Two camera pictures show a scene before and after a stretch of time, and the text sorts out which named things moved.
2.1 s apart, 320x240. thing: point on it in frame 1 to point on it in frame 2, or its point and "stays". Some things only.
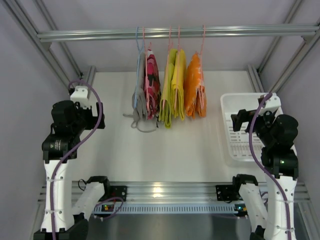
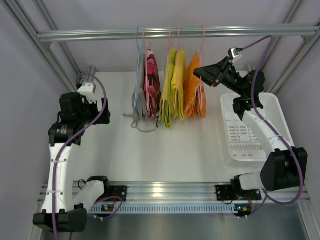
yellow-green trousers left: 165,107 stays
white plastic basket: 238,142 stays
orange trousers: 195,91 stays
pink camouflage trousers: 152,91 stays
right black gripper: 237,120 to 222,72
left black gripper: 99,116 to 81,105
